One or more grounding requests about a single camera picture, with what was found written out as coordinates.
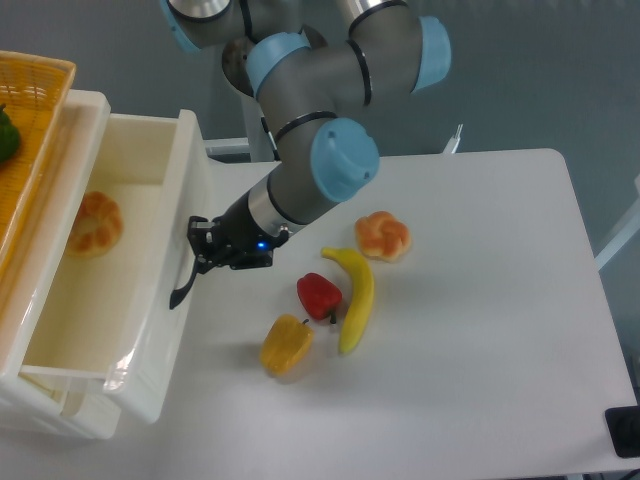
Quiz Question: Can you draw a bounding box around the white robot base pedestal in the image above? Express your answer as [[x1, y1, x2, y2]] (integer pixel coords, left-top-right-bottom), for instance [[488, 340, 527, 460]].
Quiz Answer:
[[222, 24, 331, 164]]

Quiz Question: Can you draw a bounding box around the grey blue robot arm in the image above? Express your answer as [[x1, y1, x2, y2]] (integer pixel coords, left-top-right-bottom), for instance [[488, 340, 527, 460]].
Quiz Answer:
[[161, 1, 452, 273]]

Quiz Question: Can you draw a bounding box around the ring shaped bread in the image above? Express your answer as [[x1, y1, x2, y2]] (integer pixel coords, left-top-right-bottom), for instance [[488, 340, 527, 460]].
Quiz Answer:
[[65, 191, 124, 258]]

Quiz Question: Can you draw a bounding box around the orange woven basket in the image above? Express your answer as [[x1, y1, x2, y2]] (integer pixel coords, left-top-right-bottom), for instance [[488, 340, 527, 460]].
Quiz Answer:
[[1, 51, 76, 276]]

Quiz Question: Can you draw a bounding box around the white drawer cabinet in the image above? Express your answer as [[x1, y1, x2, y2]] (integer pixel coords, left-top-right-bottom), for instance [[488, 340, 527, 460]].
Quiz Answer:
[[1, 90, 120, 439]]

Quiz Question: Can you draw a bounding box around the knotted bread roll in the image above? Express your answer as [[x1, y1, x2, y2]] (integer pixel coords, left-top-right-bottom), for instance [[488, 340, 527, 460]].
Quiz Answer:
[[354, 211, 412, 262]]

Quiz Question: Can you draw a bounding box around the black device at edge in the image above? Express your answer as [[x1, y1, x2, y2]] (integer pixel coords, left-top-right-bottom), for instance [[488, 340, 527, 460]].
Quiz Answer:
[[605, 406, 640, 458]]

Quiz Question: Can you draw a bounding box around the red bell pepper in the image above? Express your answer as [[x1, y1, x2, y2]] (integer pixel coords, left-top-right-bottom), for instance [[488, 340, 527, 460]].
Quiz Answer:
[[296, 272, 343, 324]]

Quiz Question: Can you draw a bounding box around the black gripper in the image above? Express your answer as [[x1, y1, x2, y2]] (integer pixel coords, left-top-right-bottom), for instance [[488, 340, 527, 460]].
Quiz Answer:
[[187, 193, 290, 276]]

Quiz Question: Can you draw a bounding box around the yellow bell pepper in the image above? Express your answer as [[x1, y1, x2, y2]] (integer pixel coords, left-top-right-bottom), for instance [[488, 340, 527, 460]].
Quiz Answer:
[[259, 314, 314, 376]]

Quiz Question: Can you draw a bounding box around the green bell pepper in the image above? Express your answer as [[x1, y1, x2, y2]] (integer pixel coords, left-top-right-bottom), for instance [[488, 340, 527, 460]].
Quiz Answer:
[[0, 104, 21, 163]]

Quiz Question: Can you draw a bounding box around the yellow banana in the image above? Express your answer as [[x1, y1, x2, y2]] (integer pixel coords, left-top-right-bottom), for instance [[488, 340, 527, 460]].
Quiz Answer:
[[321, 247, 375, 355]]

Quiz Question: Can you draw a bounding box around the white top drawer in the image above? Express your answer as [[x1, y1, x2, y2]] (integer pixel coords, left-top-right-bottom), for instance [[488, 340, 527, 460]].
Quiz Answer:
[[20, 110, 208, 423]]

